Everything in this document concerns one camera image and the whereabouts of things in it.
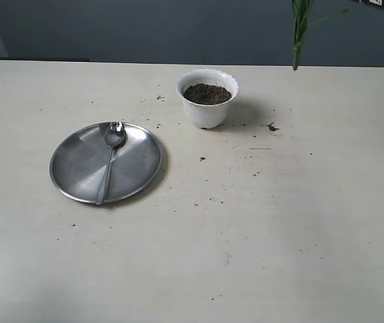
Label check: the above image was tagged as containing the stainless steel spork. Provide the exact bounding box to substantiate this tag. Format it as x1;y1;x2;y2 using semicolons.
96;121;126;205

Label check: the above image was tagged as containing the red artificial flower with stems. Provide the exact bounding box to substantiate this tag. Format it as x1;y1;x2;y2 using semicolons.
291;0;349;71

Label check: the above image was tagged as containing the dark brown potting soil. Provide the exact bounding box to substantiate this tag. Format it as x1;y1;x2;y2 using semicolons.
183;83;232;105

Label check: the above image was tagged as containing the white scalloped flower pot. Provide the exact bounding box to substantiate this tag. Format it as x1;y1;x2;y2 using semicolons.
177;69;238;129

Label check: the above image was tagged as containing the round stainless steel plate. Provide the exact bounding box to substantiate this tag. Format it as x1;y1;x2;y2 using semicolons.
50;122;164;205

